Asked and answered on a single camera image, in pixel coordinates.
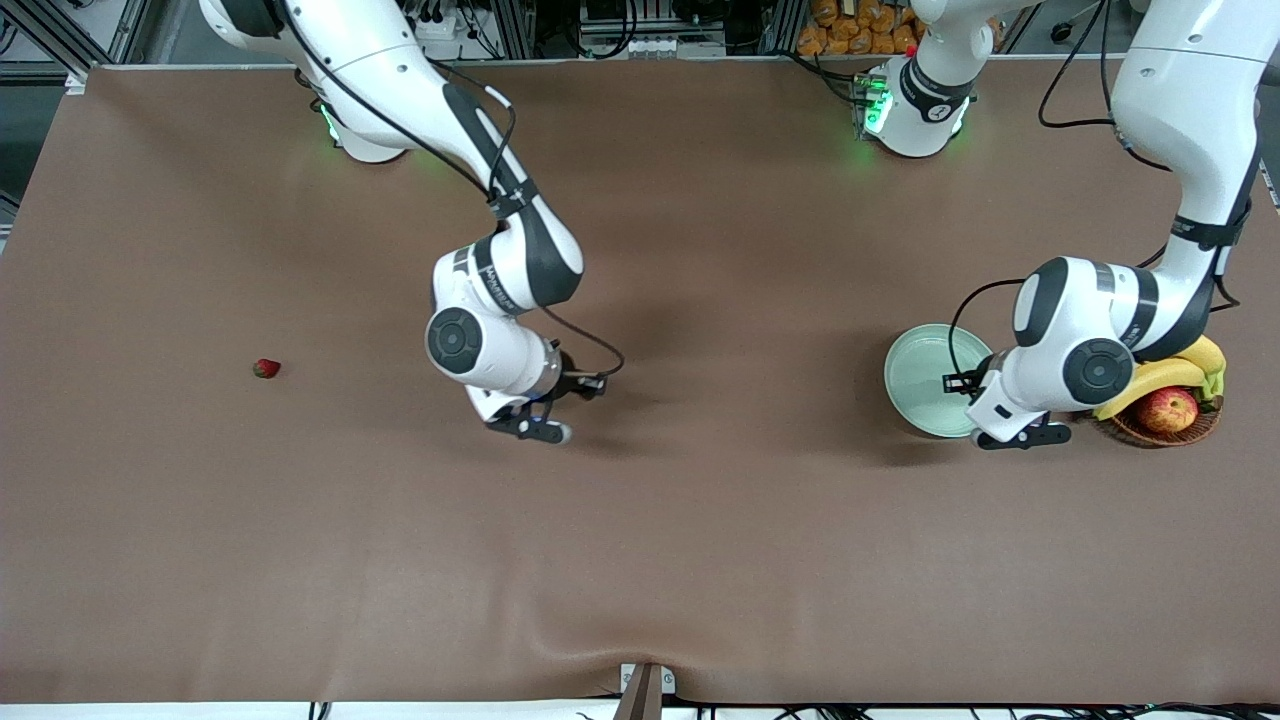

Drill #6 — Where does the pale green round plate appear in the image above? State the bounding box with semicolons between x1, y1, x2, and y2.
884;323;993;439

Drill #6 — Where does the woven wicker basket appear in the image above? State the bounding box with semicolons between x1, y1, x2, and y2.
1093;395;1223;448

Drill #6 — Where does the red apple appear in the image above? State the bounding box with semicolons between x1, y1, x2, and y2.
1136;387;1199;434

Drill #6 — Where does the yellow banana bunch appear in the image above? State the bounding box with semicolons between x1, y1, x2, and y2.
1093;335;1227;422

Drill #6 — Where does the large table cover mat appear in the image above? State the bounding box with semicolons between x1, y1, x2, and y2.
0;58;1280;706

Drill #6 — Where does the grey socket strip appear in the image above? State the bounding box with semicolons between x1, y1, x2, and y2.
622;36;728;59

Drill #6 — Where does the bag of orange bread rolls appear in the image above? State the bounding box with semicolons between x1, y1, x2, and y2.
797;0;926;57

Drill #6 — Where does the black left camera cable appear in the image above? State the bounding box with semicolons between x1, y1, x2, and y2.
945;0;1251;391

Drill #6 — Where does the black camera cable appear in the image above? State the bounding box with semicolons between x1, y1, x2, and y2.
945;0;1251;391
280;0;627;387

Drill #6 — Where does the black right camera cable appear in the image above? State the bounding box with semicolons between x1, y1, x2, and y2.
280;0;627;387

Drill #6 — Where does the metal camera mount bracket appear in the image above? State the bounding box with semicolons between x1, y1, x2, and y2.
612;662;677;720

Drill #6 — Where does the aluminium frame post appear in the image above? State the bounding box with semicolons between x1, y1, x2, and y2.
768;0;803;57
492;0;538;61
0;0;153;86

